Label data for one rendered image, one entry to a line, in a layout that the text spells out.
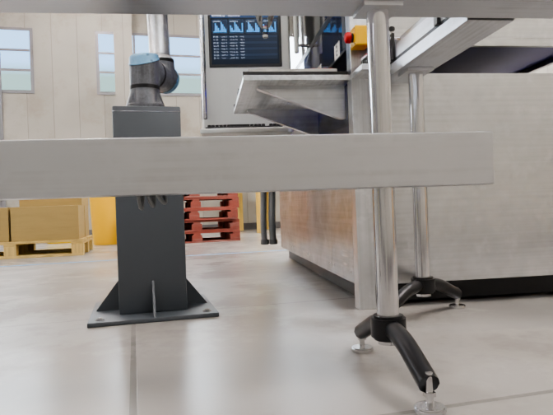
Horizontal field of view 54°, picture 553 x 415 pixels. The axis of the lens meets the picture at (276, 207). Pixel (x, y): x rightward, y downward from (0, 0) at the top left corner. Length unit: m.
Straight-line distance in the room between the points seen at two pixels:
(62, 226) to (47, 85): 4.68
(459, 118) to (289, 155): 1.14
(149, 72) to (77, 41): 7.78
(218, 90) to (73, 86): 6.88
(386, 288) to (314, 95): 1.08
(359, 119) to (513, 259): 0.81
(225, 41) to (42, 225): 3.05
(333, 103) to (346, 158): 0.97
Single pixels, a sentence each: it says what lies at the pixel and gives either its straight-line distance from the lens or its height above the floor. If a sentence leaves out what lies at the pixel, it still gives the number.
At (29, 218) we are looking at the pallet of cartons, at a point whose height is 0.37.
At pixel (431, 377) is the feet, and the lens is 1.09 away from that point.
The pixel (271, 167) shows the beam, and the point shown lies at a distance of 1.16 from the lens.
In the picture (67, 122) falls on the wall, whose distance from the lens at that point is 9.68.
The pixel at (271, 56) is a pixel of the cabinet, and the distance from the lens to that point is 3.09.
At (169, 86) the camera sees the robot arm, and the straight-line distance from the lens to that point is 2.34.
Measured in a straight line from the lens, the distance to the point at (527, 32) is 2.41.
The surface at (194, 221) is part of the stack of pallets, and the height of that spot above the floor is 0.25.
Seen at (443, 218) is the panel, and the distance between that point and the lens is 2.14.
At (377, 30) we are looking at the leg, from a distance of 1.29.
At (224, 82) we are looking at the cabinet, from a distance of 3.05.
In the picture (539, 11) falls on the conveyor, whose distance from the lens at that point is 1.52.
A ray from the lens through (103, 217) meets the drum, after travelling 6.91.
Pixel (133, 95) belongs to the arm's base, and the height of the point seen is 0.84.
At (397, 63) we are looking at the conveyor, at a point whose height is 0.87.
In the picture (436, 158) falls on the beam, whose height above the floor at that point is 0.49.
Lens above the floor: 0.40
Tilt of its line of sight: level
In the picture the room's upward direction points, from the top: 2 degrees counter-clockwise
